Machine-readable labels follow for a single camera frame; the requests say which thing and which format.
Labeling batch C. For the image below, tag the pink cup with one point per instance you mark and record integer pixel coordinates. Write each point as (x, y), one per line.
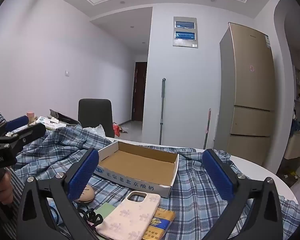
(30, 116)

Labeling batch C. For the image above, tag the white green carton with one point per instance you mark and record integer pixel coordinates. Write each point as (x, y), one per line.
(48, 122)

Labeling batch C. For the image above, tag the gold refrigerator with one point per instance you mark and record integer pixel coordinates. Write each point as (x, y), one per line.
(250, 92)

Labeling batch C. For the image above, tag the dark bag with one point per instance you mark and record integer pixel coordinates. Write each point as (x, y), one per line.
(65, 118)

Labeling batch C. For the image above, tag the shallow cardboard box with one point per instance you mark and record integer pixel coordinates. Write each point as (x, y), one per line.
(140, 160)

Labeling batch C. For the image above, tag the blue plaid cloth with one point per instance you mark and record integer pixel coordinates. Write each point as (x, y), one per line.
(190, 205)

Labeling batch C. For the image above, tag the beige round disc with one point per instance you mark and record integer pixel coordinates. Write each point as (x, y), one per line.
(87, 193)

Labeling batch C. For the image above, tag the dark wooden door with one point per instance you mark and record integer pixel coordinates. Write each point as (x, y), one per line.
(140, 92)

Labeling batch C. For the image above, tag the cream phone case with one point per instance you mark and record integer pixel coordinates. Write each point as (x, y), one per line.
(130, 217)

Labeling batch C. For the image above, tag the grey electrical panel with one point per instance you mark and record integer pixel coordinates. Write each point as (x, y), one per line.
(185, 32)

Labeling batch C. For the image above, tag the green note pad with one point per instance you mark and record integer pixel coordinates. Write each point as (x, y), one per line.
(106, 210)

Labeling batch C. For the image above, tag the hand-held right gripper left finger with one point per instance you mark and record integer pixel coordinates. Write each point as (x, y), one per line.
(82, 175)

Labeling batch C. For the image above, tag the red item on floor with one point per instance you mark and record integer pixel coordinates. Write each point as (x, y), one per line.
(117, 129)

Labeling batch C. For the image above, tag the yellow cigarette pack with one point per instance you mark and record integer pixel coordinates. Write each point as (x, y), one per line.
(161, 226)

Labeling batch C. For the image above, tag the black chair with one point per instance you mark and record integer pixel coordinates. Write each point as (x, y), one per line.
(95, 112)

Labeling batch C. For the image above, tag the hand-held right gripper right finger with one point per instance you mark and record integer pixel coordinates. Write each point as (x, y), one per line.
(218, 177)

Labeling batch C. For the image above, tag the white cabinet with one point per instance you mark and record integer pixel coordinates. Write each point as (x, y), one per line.
(296, 145)

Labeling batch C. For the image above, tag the person's left hand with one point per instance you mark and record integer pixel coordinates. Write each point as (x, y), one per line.
(5, 191)

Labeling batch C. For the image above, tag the white plastic bag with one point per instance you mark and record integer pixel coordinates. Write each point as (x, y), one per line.
(98, 130)

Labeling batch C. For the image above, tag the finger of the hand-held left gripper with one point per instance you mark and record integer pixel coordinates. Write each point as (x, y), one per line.
(31, 135)
(16, 123)

